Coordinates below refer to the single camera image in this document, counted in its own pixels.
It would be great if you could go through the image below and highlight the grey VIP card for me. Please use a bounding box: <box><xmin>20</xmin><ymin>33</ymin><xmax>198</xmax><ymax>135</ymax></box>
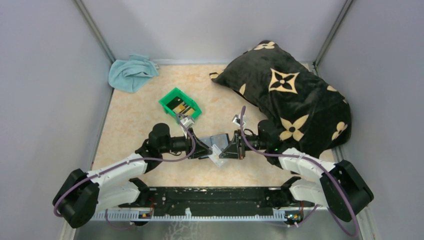
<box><xmin>208</xmin><ymin>144</ymin><xmax>225</xmax><ymax>167</ymax></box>

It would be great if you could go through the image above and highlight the black floral pillow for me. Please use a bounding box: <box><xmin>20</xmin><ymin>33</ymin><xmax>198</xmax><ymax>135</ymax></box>
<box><xmin>209</xmin><ymin>40</ymin><xmax>352</xmax><ymax>157</ymax></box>

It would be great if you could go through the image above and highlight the light blue cloth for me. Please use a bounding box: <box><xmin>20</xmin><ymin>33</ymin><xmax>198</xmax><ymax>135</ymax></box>
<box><xmin>108</xmin><ymin>54</ymin><xmax>159</xmax><ymax>93</ymax></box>

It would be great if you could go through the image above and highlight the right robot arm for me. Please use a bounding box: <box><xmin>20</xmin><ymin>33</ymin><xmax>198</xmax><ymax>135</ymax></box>
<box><xmin>219</xmin><ymin>119</ymin><xmax>374</xmax><ymax>222</ymax></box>

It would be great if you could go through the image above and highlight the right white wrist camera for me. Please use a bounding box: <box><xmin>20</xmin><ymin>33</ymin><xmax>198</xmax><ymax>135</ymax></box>
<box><xmin>232</xmin><ymin>114</ymin><xmax>246</xmax><ymax>128</ymax></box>

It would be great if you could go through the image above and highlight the green plastic bin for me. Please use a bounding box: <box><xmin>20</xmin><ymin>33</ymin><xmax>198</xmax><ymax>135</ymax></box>
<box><xmin>158</xmin><ymin>87</ymin><xmax>202</xmax><ymax>123</ymax></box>

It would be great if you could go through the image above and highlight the black card holder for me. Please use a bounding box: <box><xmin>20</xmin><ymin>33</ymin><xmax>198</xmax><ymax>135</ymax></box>
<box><xmin>200</xmin><ymin>133</ymin><xmax>230</xmax><ymax>151</ymax></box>

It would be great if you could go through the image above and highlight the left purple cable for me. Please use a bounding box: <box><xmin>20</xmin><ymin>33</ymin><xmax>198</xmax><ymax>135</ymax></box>
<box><xmin>52</xmin><ymin>113</ymin><xmax>197</xmax><ymax>231</ymax></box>

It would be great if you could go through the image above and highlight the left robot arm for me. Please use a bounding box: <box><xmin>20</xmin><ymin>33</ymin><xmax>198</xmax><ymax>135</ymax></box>
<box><xmin>52</xmin><ymin>123</ymin><xmax>213</xmax><ymax>229</ymax></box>

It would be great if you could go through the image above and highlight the gold card in bin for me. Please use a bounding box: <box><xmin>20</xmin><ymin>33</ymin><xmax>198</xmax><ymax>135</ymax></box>
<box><xmin>166</xmin><ymin>96</ymin><xmax>195</xmax><ymax>116</ymax></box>

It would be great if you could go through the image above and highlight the purple cable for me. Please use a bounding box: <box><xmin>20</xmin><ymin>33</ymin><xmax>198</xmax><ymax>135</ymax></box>
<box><xmin>239</xmin><ymin>105</ymin><xmax>361</xmax><ymax>238</ymax></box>
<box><xmin>52</xmin><ymin>113</ymin><xmax>197</xmax><ymax>231</ymax></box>

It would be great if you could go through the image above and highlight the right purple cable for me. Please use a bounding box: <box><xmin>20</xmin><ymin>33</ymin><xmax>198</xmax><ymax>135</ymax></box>
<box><xmin>239</xmin><ymin>105</ymin><xmax>361</xmax><ymax>238</ymax></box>

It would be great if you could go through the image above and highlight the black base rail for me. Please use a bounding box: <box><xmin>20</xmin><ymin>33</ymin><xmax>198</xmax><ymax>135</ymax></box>
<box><xmin>120</xmin><ymin>187</ymin><xmax>301</xmax><ymax>217</ymax></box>

